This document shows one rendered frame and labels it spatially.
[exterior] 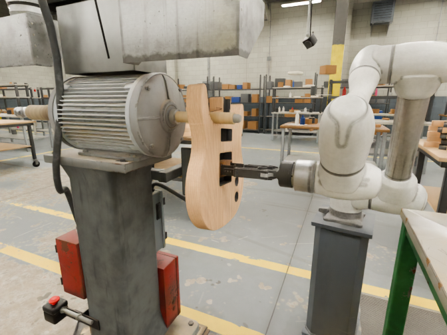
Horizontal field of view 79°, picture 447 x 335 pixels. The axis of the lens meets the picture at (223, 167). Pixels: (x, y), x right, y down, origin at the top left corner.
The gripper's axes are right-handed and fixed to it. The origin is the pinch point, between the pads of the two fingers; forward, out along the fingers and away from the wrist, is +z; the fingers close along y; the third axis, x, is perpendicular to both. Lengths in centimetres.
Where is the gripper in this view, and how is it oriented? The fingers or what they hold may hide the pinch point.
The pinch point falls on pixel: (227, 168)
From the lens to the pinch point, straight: 83.5
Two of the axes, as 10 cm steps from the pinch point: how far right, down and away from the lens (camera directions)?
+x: 0.4, -9.9, -1.2
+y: 4.0, -0.9, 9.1
